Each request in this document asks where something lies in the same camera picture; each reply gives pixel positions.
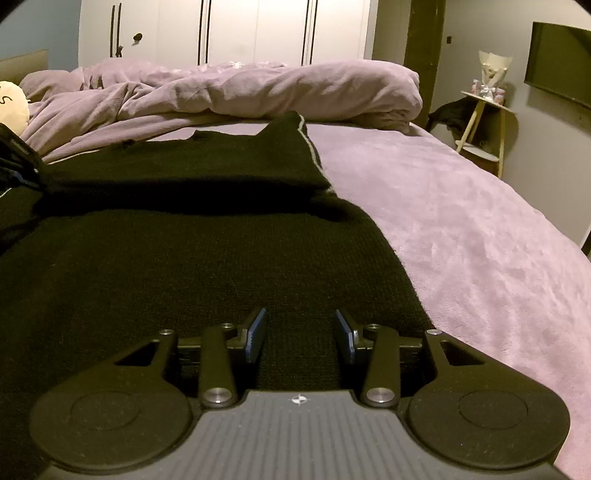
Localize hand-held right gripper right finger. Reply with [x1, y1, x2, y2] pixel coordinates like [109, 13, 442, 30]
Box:
[335, 308, 486, 409]

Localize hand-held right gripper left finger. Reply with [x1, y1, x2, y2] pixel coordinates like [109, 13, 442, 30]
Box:
[111, 307, 269, 409]

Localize black knit sweater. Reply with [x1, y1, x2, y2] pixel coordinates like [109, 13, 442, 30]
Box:
[0, 111, 437, 462]

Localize cream plush cushion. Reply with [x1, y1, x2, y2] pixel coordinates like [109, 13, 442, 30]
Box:
[0, 80, 31, 137]

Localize beige bed headboard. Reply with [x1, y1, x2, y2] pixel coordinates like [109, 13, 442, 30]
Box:
[0, 49, 49, 85]

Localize dark cloth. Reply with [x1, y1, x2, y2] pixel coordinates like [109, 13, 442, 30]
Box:
[427, 100, 479, 140]

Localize purple duvet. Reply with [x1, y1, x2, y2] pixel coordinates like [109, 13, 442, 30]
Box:
[18, 58, 424, 162]

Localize wooden side table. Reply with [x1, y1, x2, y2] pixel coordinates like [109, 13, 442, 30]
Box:
[454, 89, 519, 179]

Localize white wardrobe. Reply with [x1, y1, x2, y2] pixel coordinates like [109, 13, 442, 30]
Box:
[78, 0, 373, 71]

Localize cream wrapped bouquet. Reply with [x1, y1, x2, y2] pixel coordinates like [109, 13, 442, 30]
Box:
[477, 50, 513, 95]

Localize dark wooden pillar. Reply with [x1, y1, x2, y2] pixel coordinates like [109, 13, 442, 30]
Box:
[403, 0, 447, 78]

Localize wall-mounted television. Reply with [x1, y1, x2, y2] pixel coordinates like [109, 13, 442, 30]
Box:
[524, 21, 591, 110]

